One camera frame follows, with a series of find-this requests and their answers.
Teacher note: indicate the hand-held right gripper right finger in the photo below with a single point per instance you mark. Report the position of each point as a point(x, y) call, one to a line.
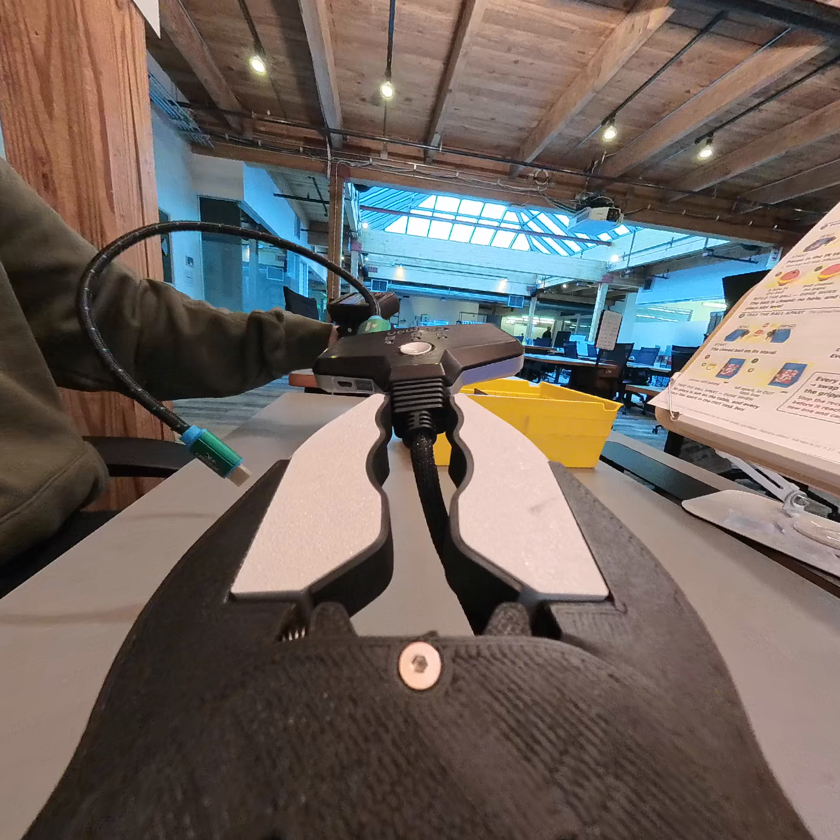
point(525, 512)

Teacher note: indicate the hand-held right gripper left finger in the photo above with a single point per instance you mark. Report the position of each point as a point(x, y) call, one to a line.
point(308, 505)

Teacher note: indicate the black switch hub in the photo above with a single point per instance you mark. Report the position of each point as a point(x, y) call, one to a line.
point(472, 358)

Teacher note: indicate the person's left forearm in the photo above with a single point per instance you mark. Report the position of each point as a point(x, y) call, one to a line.
point(229, 348)

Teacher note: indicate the wooden office desk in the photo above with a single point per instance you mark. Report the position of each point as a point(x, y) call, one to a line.
point(577, 367)

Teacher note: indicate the grey desk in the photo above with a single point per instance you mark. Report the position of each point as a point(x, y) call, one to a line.
point(65, 623)

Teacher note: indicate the yellow plastic bin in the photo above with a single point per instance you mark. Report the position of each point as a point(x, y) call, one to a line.
point(558, 420)

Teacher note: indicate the black office chair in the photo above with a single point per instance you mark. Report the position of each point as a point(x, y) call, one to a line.
point(144, 454)

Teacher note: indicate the white standing sign board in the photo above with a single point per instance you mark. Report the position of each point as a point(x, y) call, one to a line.
point(609, 329)

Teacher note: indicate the white sheet stand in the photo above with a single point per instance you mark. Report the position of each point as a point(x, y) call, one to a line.
point(735, 518)

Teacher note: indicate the ceiling spot light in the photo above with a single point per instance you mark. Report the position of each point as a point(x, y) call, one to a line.
point(705, 149)
point(257, 64)
point(387, 90)
point(610, 131)

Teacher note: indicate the white ceiling projector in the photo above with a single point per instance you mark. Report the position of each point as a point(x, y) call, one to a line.
point(596, 220)

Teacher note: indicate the printed instruction sheet board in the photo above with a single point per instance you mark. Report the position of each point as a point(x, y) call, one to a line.
point(774, 367)

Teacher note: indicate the person's torso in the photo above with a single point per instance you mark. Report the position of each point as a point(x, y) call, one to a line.
point(33, 394)

